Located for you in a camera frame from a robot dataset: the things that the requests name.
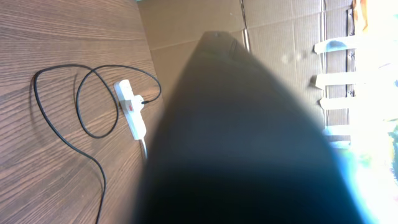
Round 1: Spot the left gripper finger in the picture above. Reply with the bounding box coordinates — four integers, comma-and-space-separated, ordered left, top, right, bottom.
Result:
132, 31, 364, 223

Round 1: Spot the white power strip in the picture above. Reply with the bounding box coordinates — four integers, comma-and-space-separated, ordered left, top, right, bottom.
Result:
114, 80, 147, 140

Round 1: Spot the Galaxy smartphone blue screen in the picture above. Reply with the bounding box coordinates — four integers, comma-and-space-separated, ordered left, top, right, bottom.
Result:
314, 0, 397, 223

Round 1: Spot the black USB charging cable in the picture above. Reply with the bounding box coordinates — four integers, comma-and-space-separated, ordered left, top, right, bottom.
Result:
32, 63, 162, 224

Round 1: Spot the white charger adapter plug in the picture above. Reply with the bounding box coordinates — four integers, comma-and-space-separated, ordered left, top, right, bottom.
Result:
124, 95, 144, 113

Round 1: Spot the brown cardboard backdrop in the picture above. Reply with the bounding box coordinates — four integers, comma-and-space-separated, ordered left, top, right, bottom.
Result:
137, 0, 354, 126

